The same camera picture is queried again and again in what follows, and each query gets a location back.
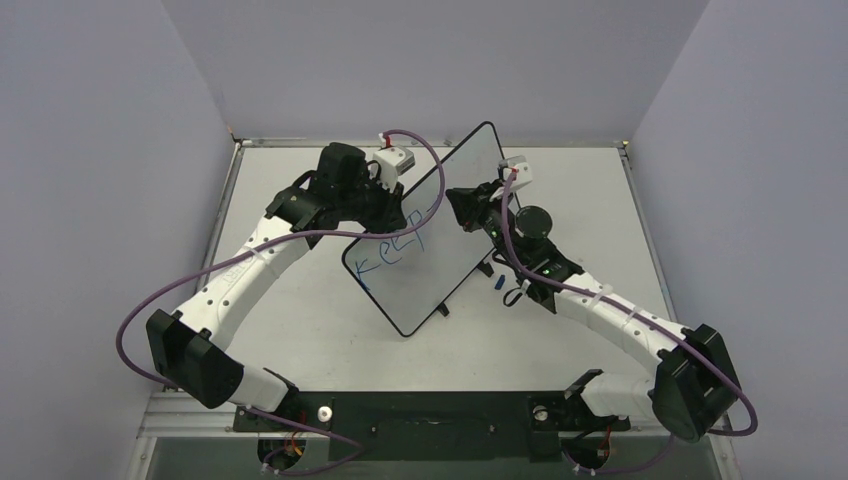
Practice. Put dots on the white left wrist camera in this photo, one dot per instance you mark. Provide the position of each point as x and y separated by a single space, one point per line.
392 162

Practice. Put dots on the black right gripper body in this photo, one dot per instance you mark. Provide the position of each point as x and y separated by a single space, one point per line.
474 207

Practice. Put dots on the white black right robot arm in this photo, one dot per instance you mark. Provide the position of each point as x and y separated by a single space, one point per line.
689 381

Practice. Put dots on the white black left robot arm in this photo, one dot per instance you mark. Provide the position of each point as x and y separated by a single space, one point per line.
189 344

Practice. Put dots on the black framed whiteboard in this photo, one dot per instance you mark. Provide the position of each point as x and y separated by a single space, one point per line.
409 277

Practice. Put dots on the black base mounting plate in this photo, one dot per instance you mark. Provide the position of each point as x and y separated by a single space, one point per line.
453 426

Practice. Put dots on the aluminium front frame rail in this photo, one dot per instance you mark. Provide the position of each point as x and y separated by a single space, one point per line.
178 415

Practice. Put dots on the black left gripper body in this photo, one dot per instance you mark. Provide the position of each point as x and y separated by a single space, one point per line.
373 206

